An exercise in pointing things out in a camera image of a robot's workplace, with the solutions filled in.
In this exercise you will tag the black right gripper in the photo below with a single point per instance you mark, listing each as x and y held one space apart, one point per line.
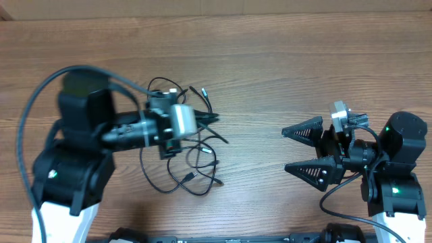
330 166

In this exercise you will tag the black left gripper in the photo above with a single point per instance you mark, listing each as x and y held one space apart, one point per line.
167 150

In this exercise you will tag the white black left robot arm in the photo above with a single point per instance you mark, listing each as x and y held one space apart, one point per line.
77 161

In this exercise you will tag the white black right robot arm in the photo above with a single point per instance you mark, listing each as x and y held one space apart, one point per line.
349 149

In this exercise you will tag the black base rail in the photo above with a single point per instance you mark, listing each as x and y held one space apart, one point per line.
334 232

